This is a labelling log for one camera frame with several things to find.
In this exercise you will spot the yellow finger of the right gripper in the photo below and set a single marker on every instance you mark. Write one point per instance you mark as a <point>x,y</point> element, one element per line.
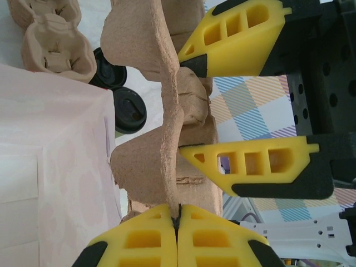
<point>278,189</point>
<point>236,53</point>

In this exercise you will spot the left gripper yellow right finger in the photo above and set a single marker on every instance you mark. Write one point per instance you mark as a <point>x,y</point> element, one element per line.
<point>217,242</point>

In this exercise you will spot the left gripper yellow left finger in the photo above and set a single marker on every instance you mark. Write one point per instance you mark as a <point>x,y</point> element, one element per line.
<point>139,242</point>

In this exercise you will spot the brown pulp cup carrier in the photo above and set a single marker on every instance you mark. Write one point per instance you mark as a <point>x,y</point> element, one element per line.
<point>167,111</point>

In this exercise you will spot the green paper coffee cup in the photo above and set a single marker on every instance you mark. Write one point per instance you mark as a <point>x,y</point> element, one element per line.
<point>119,135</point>

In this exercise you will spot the red white paper bag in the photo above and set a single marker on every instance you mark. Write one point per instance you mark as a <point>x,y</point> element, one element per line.
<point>55,167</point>

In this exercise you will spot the black plastic cup lid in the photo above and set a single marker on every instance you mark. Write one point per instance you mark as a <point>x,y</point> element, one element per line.
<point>128,111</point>

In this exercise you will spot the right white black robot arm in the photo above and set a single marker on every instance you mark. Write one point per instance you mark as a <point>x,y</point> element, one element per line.
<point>292,233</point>

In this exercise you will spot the stack of black cup lids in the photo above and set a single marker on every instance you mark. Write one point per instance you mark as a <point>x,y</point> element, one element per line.
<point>108,72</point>

